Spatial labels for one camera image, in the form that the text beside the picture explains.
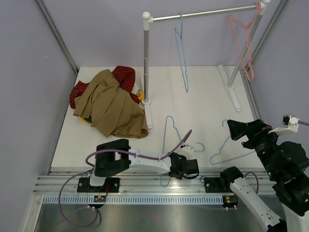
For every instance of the white slotted cable duct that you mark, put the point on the white slotted cable duct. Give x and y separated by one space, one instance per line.
136 199

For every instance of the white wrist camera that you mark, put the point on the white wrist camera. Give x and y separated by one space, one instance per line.
290 126
187 149

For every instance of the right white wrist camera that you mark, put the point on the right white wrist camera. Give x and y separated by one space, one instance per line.
290 126

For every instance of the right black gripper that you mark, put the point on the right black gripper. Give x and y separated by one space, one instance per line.
255 130

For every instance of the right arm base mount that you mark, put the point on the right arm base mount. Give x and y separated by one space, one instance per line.
216 185

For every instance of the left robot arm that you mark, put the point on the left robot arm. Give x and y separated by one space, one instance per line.
117 156

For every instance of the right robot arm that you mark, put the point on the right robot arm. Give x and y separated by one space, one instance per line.
285 164

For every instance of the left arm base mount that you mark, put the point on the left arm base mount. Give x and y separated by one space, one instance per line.
111 185

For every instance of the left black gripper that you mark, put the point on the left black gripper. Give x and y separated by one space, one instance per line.
180 156

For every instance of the floral pastel skirt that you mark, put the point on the floral pastel skirt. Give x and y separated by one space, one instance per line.
135 89

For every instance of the yellow plastic tray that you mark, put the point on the yellow plastic tray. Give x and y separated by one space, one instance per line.
139 94

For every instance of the white metal clothes rack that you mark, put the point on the white metal clothes rack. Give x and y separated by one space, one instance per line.
206 38

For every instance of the tan skirt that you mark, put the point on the tan skirt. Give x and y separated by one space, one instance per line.
111 109

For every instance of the blue hanger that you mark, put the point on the blue hanger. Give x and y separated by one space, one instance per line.
167 144
181 53
229 153

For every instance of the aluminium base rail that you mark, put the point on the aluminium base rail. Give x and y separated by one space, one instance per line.
131 182

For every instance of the red polka-dot skirt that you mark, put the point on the red polka-dot skirt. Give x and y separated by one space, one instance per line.
125 77

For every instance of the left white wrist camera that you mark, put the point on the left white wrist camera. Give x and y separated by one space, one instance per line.
187 149

